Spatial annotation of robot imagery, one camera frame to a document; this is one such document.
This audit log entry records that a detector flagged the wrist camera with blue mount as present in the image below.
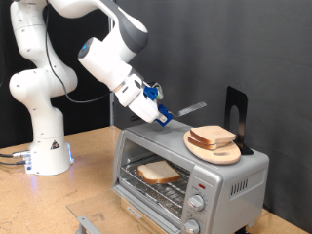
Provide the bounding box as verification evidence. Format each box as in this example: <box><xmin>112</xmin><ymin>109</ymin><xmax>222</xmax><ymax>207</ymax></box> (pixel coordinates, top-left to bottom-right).
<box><xmin>143</xmin><ymin>81</ymin><xmax>165</xmax><ymax>101</ymax></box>

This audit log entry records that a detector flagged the crumpled aluminium foil liner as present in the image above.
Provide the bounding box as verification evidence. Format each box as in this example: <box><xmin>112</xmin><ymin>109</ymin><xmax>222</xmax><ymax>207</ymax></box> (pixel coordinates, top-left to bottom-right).
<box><xmin>122</xmin><ymin>176</ymin><xmax>183</xmax><ymax>219</ymax></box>

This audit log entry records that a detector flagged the vertical metal pole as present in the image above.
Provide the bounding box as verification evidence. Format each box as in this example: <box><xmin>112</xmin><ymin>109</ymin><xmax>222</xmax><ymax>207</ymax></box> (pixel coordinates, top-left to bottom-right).
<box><xmin>108</xmin><ymin>18</ymin><xmax>117</xmax><ymax>127</ymax></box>

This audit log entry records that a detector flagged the silver toaster oven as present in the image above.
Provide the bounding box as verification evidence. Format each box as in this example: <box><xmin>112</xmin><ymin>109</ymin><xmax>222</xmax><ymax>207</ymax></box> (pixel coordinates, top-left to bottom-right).
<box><xmin>111</xmin><ymin>117</ymin><xmax>270</xmax><ymax>234</ymax></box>

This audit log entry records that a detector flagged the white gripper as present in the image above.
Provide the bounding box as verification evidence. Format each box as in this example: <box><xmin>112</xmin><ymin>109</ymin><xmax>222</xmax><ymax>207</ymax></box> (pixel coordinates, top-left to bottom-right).
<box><xmin>113</xmin><ymin>73</ymin><xmax>166</xmax><ymax>124</ymax></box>

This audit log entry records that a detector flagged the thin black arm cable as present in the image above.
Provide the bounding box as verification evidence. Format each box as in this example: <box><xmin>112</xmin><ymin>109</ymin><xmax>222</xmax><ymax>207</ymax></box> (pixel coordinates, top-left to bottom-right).
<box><xmin>43</xmin><ymin>0</ymin><xmax>113</xmax><ymax>104</ymax></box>

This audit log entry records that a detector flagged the round wooden board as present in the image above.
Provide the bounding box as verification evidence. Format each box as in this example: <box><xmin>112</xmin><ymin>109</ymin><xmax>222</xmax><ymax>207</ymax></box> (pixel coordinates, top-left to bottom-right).
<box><xmin>183</xmin><ymin>130</ymin><xmax>242</xmax><ymax>166</ymax></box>

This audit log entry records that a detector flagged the silver oven knob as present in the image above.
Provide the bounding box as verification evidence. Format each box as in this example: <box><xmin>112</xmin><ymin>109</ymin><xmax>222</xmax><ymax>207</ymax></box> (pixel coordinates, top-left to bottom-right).
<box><xmin>187</xmin><ymin>194</ymin><xmax>207</xmax><ymax>213</ymax></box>
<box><xmin>182</xmin><ymin>218</ymin><xmax>202</xmax><ymax>234</ymax></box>

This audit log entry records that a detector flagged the black base cable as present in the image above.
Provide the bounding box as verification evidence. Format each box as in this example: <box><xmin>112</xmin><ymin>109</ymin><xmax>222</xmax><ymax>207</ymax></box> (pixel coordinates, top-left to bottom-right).
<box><xmin>0</xmin><ymin>149</ymin><xmax>32</xmax><ymax>159</ymax></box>
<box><xmin>0</xmin><ymin>159</ymin><xmax>27</xmax><ymax>167</ymax></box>

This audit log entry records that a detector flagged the black metal bookend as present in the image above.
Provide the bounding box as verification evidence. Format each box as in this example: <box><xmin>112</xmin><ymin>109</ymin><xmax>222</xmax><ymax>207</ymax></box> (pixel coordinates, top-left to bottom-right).
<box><xmin>223</xmin><ymin>86</ymin><xmax>254</xmax><ymax>156</ymax></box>

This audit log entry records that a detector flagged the wire oven rack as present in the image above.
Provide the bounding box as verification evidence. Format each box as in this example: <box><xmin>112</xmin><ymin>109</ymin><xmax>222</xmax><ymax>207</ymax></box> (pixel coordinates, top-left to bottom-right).
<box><xmin>120</xmin><ymin>155</ymin><xmax>192</xmax><ymax>201</ymax></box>

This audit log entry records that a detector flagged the white bread slice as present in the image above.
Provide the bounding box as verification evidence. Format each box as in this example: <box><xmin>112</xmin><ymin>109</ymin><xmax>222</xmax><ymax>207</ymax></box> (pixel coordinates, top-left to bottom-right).
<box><xmin>187</xmin><ymin>135</ymin><xmax>232</xmax><ymax>151</ymax></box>
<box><xmin>136</xmin><ymin>159</ymin><xmax>181</xmax><ymax>185</ymax></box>
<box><xmin>189</xmin><ymin>125</ymin><xmax>237</xmax><ymax>146</ymax></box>

